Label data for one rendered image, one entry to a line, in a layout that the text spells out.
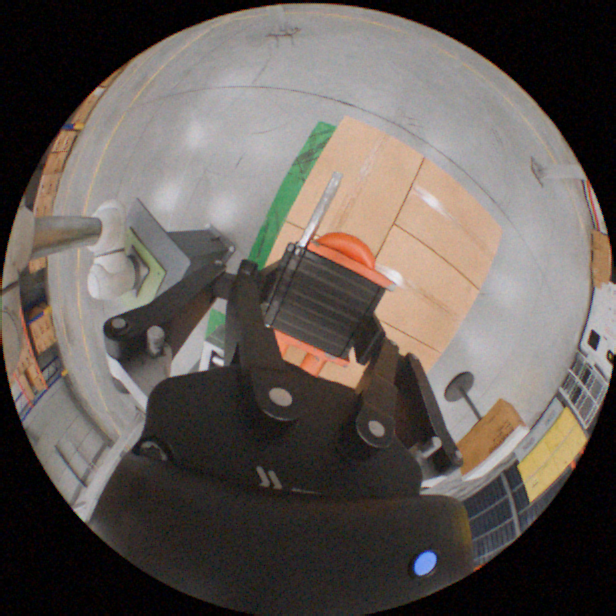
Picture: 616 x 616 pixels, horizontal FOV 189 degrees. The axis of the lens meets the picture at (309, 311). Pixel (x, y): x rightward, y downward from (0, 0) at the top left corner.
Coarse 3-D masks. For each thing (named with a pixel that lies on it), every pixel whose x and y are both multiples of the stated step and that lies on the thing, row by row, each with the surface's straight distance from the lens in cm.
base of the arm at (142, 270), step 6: (132, 246) 103; (132, 252) 102; (132, 258) 99; (138, 258) 100; (138, 264) 98; (144, 264) 98; (138, 270) 97; (144, 270) 97; (138, 276) 98; (144, 276) 98; (138, 282) 99; (132, 288) 100; (138, 288) 102; (132, 294) 107
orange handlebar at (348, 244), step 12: (324, 240) 17; (336, 240) 17; (348, 240) 17; (360, 240) 18; (348, 252) 17; (360, 252) 17; (372, 264) 18; (312, 360) 20; (324, 360) 20; (312, 372) 21
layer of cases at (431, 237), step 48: (336, 144) 97; (384, 144) 102; (384, 192) 93; (432, 192) 103; (288, 240) 88; (384, 240) 92; (432, 240) 99; (480, 240) 118; (432, 288) 102; (432, 336) 112
